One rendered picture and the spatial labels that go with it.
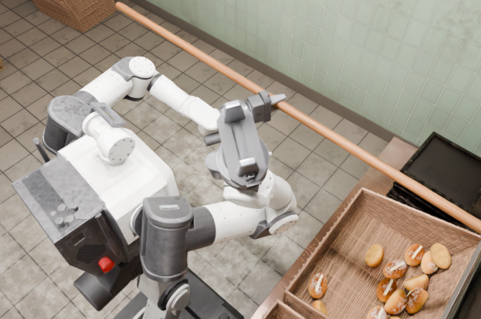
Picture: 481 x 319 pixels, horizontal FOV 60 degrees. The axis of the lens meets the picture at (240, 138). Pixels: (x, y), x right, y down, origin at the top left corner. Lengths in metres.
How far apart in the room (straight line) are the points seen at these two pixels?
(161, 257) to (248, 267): 1.48
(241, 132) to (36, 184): 0.55
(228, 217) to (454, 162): 1.18
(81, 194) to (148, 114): 2.09
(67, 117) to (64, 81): 2.35
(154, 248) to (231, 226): 0.18
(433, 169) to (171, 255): 1.23
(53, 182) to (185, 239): 0.33
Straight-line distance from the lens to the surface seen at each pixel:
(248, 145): 0.61
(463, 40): 2.38
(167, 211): 0.88
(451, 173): 1.86
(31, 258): 2.63
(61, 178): 1.02
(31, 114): 3.31
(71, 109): 1.14
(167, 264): 0.91
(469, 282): 0.89
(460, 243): 1.77
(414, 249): 1.81
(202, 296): 2.10
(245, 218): 0.97
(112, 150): 0.90
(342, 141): 1.28
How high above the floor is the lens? 2.17
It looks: 50 degrees down
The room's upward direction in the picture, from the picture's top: straight up
